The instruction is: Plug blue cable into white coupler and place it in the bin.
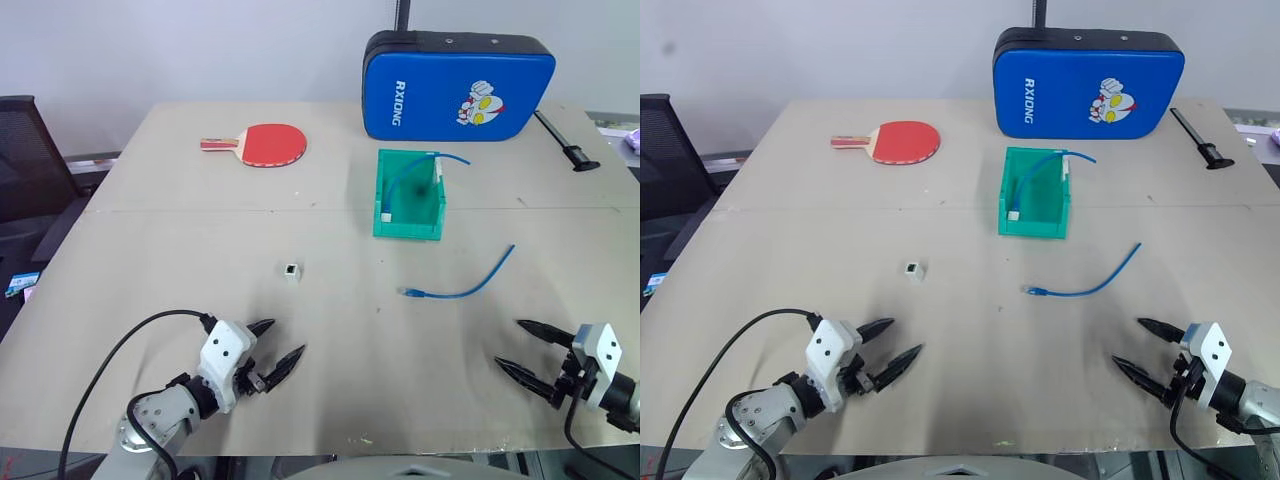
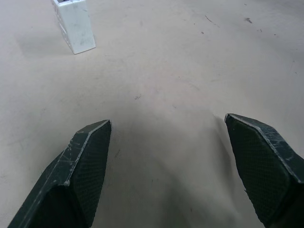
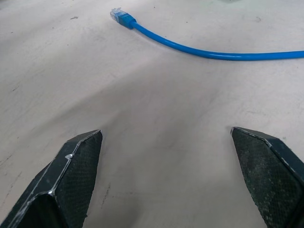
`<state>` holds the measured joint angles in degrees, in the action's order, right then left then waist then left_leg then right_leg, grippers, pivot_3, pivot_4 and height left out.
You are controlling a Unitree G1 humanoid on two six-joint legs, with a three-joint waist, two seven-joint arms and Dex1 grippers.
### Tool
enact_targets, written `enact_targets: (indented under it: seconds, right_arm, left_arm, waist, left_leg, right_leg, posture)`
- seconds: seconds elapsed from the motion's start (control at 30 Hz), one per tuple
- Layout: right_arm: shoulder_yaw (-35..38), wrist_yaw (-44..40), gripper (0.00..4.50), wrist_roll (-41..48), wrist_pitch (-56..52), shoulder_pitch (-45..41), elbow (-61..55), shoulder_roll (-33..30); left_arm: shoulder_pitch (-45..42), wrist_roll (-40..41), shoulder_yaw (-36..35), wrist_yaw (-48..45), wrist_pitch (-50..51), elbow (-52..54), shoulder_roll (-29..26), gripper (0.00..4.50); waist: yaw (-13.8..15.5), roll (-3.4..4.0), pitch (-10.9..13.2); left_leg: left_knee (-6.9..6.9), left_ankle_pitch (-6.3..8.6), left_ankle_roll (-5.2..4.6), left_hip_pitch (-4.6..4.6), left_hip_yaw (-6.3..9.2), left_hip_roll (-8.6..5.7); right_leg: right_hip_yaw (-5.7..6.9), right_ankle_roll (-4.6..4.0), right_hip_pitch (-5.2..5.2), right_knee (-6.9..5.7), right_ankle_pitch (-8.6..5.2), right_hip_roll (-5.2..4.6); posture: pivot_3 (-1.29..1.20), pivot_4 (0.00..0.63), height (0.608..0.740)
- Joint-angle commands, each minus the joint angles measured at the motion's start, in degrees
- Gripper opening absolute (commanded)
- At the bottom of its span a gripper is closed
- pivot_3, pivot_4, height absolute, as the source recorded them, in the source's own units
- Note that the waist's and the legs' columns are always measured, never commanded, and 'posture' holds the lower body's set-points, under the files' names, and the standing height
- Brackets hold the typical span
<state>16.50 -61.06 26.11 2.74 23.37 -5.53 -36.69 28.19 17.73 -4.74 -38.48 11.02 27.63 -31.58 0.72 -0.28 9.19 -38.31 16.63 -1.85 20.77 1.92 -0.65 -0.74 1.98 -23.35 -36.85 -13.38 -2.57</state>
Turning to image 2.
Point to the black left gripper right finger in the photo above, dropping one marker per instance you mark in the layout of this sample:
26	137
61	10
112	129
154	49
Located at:
266	171

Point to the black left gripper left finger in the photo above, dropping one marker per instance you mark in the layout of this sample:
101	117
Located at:
71	180

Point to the white rectangular box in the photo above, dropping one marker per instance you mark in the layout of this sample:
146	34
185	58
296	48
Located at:
76	26

